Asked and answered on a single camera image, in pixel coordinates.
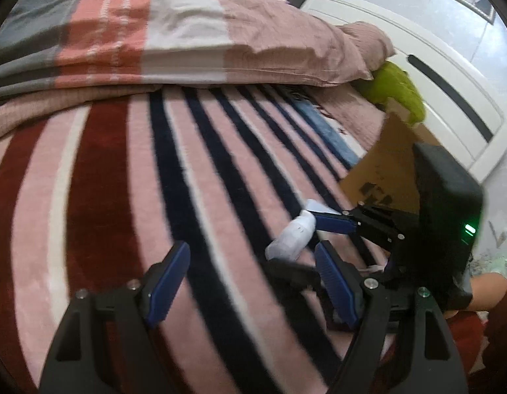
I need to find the brown cardboard box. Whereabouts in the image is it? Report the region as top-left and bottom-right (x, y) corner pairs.
(339, 96), (443, 222)

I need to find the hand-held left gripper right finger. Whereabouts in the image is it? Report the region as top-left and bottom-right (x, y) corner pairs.
(314, 240), (470, 394)

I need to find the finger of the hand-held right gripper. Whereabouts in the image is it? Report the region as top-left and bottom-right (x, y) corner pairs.
(264, 259), (332, 296)
(314, 205), (402, 249)

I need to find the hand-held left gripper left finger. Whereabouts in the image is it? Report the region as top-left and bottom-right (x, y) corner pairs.
(39, 240), (192, 394)

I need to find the person's right forearm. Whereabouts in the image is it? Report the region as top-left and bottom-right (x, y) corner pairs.
(446, 277), (507, 378)

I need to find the patchwork striped duvet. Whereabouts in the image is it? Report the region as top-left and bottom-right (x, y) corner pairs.
(0, 0), (375, 142)

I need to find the person's right hand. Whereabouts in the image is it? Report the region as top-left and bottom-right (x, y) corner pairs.
(442, 273), (507, 321)

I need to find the dark blue printed cloth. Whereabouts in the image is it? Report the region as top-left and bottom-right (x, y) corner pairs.
(278, 84), (361, 169)

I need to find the white sock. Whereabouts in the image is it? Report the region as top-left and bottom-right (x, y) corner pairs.
(265, 199), (341, 262)

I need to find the pink striped pillow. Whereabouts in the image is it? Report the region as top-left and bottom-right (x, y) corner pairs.
(338, 21), (398, 78)

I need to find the white headboard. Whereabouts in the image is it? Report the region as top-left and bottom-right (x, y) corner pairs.
(300, 0), (507, 183)

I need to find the striped plush blanket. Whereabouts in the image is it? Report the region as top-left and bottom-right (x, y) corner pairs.
(0, 84), (386, 394)

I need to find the green pillow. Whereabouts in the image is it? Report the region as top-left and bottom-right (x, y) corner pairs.
(352, 61), (427, 126)

